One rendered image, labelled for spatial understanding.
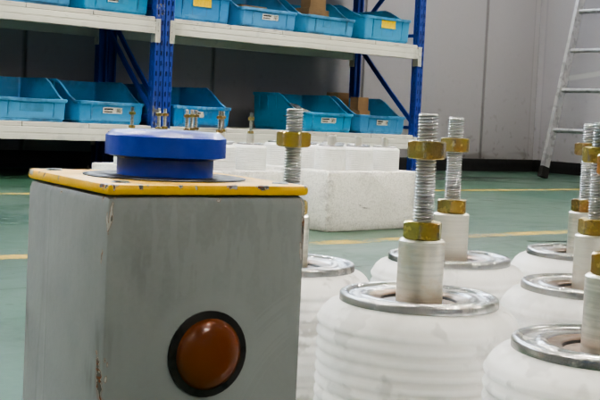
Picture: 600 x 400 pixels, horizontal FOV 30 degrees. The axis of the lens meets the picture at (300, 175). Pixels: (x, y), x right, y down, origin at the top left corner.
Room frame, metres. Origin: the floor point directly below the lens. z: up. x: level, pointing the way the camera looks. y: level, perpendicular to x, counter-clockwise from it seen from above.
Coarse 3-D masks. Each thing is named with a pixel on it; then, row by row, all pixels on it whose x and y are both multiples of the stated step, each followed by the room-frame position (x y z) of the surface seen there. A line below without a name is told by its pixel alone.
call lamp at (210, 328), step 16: (208, 320) 0.34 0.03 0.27; (192, 336) 0.34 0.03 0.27; (208, 336) 0.34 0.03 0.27; (224, 336) 0.34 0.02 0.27; (192, 352) 0.34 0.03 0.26; (208, 352) 0.34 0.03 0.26; (224, 352) 0.34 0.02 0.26; (192, 368) 0.34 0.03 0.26; (208, 368) 0.34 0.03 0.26; (224, 368) 0.34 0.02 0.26; (192, 384) 0.34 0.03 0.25; (208, 384) 0.34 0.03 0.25
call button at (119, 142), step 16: (112, 144) 0.36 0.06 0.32; (128, 144) 0.36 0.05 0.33; (144, 144) 0.35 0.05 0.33; (160, 144) 0.35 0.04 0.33; (176, 144) 0.35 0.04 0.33; (192, 144) 0.36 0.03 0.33; (208, 144) 0.36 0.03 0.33; (224, 144) 0.37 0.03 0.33; (128, 160) 0.36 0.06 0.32; (144, 160) 0.36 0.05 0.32; (160, 160) 0.36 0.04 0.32; (176, 160) 0.36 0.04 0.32; (192, 160) 0.36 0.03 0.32; (208, 160) 0.36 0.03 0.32; (144, 176) 0.36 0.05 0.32; (160, 176) 0.36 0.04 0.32; (176, 176) 0.36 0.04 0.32; (192, 176) 0.36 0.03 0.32; (208, 176) 0.37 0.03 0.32
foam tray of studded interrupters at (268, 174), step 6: (96, 162) 3.13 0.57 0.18; (102, 162) 3.13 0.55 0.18; (108, 162) 3.15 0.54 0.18; (96, 168) 3.12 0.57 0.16; (102, 168) 3.11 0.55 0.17; (108, 168) 3.09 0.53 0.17; (114, 168) 3.07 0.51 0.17; (234, 174) 3.01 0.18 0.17; (240, 174) 3.02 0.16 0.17; (246, 174) 3.04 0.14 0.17; (252, 174) 3.06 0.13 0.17; (258, 174) 3.07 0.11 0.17; (264, 174) 3.09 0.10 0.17; (270, 174) 3.11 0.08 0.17; (276, 174) 3.12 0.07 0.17; (282, 174) 3.14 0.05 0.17; (276, 180) 3.12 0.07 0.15; (282, 180) 3.14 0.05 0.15
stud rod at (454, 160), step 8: (456, 120) 0.69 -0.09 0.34; (456, 128) 0.69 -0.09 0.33; (448, 136) 0.69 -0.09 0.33; (456, 136) 0.69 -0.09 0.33; (448, 152) 0.69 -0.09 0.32; (456, 152) 0.69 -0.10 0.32; (448, 160) 0.69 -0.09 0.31; (456, 160) 0.69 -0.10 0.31; (448, 168) 0.69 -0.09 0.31; (456, 168) 0.69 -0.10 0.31; (448, 176) 0.69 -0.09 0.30; (456, 176) 0.69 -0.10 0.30; (448, 184) 0.69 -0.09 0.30; (456, 184) 0.69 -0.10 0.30; (448, 192) 0.69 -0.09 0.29; (456, 192) 0.69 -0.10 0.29
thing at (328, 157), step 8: (328, 136) 3.38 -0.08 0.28; (320, 144) 3.40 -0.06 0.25; (328, 144) 3.38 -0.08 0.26; (320, 152) 3.35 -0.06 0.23; (328, 152) 3.34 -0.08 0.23; (336, 152) 3.34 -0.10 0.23; (344, 152) 3.36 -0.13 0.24; (320, 160) 3.35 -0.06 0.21; (328, 160) 3.34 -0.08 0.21; (336, 160) 3.34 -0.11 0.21; (344, 160) 3.36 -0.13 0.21; (320, 168) 3.35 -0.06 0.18; (328, 168) 3.34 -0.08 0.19; (336, 168) 3.34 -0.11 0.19; (344, 168) 3.37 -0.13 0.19
